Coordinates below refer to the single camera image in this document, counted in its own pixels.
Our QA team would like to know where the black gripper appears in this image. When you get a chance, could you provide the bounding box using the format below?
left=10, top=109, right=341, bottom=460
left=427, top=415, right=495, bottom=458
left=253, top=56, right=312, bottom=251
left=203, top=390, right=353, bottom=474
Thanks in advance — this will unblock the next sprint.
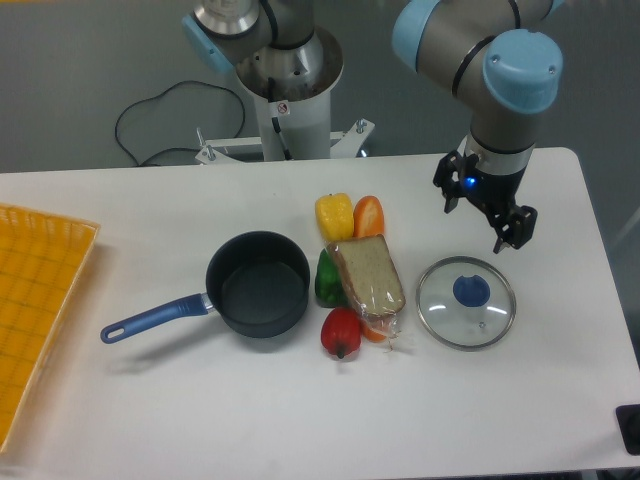
left=433, top=135, right=538, bottom=254

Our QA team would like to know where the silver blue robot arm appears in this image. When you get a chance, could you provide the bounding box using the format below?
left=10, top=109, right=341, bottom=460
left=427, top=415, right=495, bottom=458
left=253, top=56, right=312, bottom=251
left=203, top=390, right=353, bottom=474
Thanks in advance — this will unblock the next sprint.
left=182, top=1, right=563, bottom=249

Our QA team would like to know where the toast slice in plastic bag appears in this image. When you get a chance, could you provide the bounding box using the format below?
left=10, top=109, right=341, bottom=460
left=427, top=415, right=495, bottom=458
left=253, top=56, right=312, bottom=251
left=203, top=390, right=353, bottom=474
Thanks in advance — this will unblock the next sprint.
left=326, top=235, right=406, bottom=347

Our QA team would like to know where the glass lid with blue knob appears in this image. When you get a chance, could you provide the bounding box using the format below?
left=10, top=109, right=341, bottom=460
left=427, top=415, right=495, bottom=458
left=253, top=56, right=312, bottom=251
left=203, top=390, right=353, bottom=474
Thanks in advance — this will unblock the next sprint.
left=416, top=256, right=517, bottom=352

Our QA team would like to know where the orange bell pepper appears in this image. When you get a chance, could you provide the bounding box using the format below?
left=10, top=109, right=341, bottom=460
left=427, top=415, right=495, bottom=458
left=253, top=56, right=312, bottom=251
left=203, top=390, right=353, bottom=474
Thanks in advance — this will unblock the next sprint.
left=354, top=195, right=385, bottom=238

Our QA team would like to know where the yellow bell pepper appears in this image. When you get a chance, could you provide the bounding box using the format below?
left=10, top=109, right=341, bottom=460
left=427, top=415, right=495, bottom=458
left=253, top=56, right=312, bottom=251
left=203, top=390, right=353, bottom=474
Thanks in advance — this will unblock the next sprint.
left=315, top=193, right=354, bottom=242

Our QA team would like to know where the small orange carrot piece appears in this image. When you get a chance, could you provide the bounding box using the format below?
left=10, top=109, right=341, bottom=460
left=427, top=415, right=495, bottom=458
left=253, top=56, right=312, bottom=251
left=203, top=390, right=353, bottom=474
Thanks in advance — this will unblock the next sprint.
left=360, top=321, right=388, bottom=343

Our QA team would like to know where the green bell pepper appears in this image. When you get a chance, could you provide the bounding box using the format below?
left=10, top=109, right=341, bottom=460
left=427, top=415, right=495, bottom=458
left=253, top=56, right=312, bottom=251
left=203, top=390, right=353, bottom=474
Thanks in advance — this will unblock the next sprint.
left=314, top=249, right=348, bottom=308

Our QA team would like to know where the red bell pepper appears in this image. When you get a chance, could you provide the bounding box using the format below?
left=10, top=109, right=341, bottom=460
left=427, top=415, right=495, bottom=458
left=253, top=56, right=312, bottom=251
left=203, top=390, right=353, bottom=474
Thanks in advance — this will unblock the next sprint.
left=321, top=307, right=361, bottom=359

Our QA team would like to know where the black object at table edge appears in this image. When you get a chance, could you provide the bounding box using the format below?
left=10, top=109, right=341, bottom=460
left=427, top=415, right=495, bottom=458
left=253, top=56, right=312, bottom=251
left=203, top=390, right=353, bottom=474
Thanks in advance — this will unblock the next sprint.
left=615, top=404, right=640, bottom=456

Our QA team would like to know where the yellow woven basket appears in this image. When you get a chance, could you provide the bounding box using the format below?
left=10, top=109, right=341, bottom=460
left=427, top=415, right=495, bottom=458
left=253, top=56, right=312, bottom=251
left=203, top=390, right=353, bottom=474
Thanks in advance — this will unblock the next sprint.
left=1, top=203, right=100, bottom=452

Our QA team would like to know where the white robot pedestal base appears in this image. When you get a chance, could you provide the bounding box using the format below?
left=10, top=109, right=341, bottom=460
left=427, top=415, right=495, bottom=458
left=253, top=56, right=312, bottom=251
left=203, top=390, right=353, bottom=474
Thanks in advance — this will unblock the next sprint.
left=193, top=24, right=375, bottom=165

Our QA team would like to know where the dark saucepan with blue handle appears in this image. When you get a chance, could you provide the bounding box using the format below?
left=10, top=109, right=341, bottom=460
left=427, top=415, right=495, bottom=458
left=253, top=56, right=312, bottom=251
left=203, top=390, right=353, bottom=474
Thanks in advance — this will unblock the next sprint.
left=100, top=231, right=310, bottom=344

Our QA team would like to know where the black cable on floor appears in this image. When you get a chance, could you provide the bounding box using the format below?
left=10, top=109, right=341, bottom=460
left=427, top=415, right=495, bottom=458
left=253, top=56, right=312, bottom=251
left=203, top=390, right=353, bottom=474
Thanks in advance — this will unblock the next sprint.
left=114, top=81, right=246, bottom=167

